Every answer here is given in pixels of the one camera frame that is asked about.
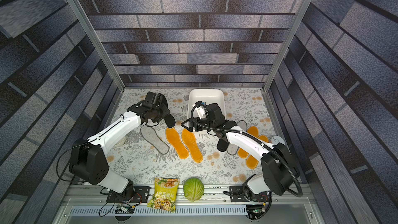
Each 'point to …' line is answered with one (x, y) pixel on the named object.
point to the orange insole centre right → (191, 143)
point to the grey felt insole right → (232, 150)
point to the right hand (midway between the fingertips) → (185, 123)
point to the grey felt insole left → (150, 134)
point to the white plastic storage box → (210, 96)
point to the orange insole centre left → (174, 139)
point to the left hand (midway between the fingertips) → (170, 111)
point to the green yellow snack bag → (165, 194)
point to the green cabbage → (193, 189)
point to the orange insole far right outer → (252, 163)
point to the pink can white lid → (275, 140)
